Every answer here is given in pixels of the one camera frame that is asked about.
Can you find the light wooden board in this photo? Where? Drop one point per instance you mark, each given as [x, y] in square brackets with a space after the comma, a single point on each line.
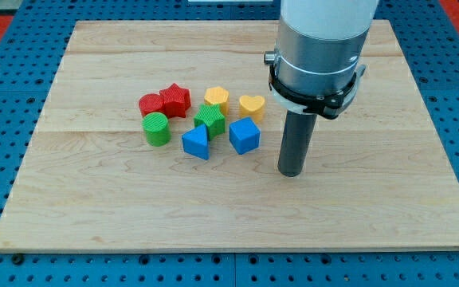
[376, 179]

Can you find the yellow heart block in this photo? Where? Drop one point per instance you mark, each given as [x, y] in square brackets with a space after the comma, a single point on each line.
[253, 107]

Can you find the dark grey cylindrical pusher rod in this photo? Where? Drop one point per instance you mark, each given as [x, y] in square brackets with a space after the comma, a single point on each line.
[296, 138]

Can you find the green star block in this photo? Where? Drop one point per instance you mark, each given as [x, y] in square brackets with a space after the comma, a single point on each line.
[213, 118]

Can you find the red star block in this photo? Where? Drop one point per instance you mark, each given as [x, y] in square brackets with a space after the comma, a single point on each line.
[176, 101]

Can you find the yellow hexagon block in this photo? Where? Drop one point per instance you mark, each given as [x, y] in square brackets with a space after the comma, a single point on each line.
[218, 95]

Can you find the green cylinder block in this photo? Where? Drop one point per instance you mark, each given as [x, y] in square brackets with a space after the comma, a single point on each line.
[156, 129]

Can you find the blue triangle block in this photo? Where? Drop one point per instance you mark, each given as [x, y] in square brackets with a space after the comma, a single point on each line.
[195, 142]

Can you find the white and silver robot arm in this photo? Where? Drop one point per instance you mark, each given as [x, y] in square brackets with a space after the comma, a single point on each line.
[314, 67]

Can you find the red cylinder block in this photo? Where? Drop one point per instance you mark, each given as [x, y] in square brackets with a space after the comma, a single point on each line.
[150, 103]

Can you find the blue cube block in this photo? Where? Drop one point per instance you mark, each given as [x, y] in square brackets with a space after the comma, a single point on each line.
[244, 135]

